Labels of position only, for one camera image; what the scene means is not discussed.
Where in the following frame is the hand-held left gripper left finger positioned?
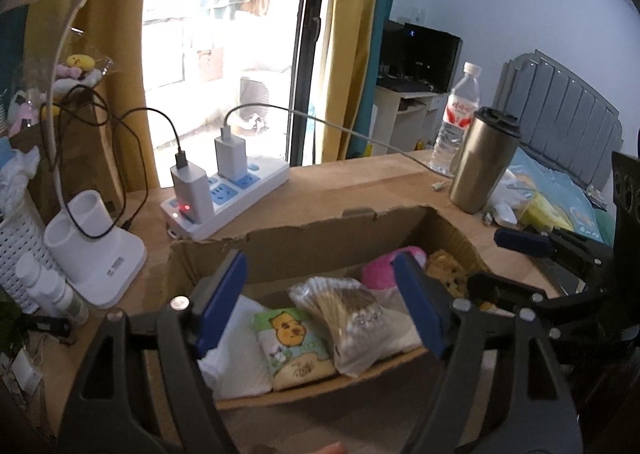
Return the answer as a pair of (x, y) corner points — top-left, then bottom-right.
(59, 250), (248, 454)

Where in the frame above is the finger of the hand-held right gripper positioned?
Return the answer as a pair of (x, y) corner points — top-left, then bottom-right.
(494, 228), (615, 267)
(466, 271), (556, 315)

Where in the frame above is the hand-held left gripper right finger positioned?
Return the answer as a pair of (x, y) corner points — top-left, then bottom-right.
(392, 252), (584, 454)

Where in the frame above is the small brown plush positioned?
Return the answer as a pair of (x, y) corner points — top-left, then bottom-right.
(425, 249), (473, 297)

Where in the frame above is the pink fluffy plush ball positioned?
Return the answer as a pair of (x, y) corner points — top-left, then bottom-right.
(361, 246), (428, 291)

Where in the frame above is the white paper napkin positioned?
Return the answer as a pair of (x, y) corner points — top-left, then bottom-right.
(197, 294), (273, 402)

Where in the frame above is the clear bag of cotton swabs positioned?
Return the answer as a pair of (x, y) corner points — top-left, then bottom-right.
(289, 276), (426, 377)

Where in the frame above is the cartoon print tissue pack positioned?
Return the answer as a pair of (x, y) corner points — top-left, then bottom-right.
(252, 308), (338, 392)

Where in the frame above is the brown cardboard box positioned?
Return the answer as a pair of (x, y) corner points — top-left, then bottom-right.
(167, 204), (501, 410)

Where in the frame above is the yellow tissue pack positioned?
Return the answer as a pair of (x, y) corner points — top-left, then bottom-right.
(517, 191), (576, 232)

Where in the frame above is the white plastic item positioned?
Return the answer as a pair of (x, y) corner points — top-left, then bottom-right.
(482, 169), (531, 229)

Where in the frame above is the light blue blanket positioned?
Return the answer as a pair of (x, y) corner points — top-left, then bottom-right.
(500, 149), (613, 245)

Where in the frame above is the steel tumbler with black lid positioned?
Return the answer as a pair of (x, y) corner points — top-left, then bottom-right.
(448, 106), (522, 215)

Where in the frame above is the grey charger plug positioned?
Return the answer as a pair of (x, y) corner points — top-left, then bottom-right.
(170, 165), (215, 225)

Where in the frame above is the white power strip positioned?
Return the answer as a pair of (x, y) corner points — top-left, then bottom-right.
(160, 157), (291, 241)

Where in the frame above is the white desk lamp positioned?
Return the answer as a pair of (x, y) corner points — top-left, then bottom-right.
(0, 0), (208, 309)

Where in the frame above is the grey padded headboard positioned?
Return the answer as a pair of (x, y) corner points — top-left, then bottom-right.
(492, 50), (623, 185)

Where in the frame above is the clear water bottle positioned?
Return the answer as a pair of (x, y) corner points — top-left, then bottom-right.
(429, 62), (482, 175)

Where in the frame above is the white charger plug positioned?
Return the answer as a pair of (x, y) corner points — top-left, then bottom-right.
(215, 135), (248, 182)

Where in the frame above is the white pill bottle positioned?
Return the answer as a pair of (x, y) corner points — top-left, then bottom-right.
(15, 254), (48, 305)
(37, 270), (90, 325)

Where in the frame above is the white computer desk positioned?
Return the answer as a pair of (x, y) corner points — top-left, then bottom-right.
(374, 84), (448, 155)

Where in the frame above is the brown paper bag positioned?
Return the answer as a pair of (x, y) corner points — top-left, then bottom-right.
(10, 126), (113, 219)

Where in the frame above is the black monitor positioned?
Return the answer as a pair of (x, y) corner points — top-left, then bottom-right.
(381, 20), (462, 93)

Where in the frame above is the white plastic basket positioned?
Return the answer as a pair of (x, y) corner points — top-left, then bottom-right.
(0, 189), (61, 315)

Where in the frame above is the outdoor air conditioner unit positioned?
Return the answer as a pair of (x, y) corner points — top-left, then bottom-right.
(239, 76), (271, 107)

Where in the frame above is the white plastic bag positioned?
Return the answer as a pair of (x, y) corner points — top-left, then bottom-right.
(0, 146), (42, 219)

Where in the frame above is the wide yellow curtain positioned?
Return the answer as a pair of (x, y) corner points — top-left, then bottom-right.
(75, 0), (166, 195)

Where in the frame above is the clear bag of plush toys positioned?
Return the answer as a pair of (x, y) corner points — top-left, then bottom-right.
(7, 51), (113, 127)

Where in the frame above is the narrow yellow curtain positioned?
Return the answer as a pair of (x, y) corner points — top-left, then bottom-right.
(320, 0), (383, 165)

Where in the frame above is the black charging cable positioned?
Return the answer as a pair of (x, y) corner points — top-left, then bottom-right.
(47, 84), (190, 239)

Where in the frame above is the white charging cable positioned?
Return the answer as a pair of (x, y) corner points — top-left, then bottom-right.
(224, 104), (453, 177)

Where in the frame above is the black door frame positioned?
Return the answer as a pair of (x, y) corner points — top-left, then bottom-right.
(287, 0), (346, 167)

